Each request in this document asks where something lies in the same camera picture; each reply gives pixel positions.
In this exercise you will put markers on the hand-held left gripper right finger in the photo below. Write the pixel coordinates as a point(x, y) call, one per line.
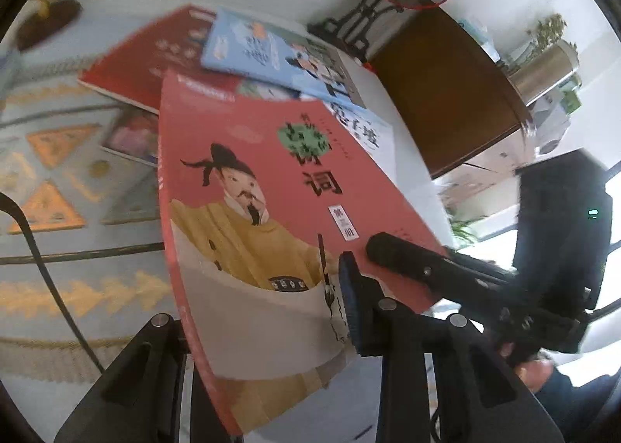
point(349, 307)

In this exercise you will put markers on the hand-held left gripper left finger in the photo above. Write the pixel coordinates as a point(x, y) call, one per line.
point(167, 346)

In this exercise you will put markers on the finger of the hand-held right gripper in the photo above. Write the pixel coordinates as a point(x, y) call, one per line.
point(412, 263)

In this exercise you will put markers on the pink book with robed figure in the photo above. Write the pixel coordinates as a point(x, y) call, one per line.
point(271, 210)

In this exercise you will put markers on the person's right forearm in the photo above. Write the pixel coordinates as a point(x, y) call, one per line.
point(572, 404)

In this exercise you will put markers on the person's right hand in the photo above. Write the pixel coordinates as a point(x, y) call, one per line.
point(529, 370)

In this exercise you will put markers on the green potted plant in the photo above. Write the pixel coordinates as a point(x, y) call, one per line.
point(465, 229)

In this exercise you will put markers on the patterned table mat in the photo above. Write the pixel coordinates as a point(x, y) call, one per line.
point(73, 288)

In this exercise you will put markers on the white book with black lettering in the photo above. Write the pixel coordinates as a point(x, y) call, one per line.
point(359, 125)

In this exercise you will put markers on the brown wooden cabinet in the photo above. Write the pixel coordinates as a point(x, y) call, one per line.
point(436, 94)

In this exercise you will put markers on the bunch of dried flowers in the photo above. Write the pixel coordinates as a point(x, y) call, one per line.
point(550, 33)

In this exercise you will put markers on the small pale pictured book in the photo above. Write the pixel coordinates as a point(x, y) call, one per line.
point(131, 137)

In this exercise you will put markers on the pale blue tissue box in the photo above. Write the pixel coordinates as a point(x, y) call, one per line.
point(478, 31)

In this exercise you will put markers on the light blue book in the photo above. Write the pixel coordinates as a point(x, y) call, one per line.
point(262, 50)

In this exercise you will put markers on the red book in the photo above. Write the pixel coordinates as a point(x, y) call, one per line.
point(145, 65)

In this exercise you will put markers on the beige globe on wooden stand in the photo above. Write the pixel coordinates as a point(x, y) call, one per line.
point(48, 21)

